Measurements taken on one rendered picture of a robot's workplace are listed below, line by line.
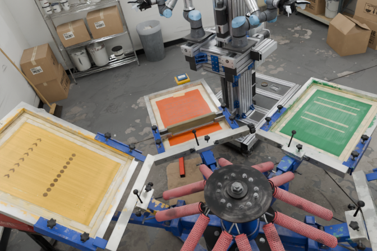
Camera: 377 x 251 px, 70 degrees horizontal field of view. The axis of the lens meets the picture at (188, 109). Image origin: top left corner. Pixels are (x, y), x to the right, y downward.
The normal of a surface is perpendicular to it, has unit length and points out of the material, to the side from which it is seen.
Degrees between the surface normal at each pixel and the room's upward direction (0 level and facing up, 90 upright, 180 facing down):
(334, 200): 0
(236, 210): 0
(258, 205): 0
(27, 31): 90
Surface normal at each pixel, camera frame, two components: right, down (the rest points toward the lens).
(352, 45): 0.04, 0.61
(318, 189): -0.16, -0.77
